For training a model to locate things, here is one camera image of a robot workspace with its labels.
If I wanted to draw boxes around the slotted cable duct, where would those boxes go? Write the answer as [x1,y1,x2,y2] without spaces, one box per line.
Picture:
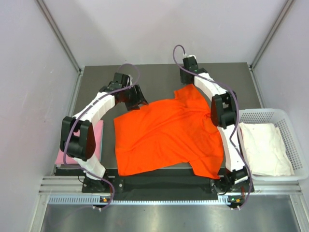
[48,195,240,205]

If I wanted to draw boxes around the orange t-shirt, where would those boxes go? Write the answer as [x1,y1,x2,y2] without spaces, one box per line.
[114,85,224,179]

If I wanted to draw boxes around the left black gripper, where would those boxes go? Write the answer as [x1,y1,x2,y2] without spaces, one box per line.
[121,84,148,111]

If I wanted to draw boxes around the folded light blue t-shirt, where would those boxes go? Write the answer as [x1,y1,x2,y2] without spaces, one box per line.
[100,120,104,161]

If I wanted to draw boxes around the white t-shirt in basket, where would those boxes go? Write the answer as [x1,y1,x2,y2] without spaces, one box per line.
[239,122,295,176]

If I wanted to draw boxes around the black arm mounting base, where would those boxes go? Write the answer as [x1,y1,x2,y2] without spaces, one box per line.
[53,167,254,195]

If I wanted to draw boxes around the folded pink t-shirt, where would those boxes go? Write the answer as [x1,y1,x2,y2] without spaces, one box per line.
[55,120,102,166]

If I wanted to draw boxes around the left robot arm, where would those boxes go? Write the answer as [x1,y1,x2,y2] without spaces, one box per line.
[60,72,148,192]

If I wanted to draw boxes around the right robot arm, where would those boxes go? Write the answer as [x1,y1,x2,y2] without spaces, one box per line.
[180,54,253,192]

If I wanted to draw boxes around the white plastic basket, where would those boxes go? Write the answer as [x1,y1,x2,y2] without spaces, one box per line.
[238,108,309,181]

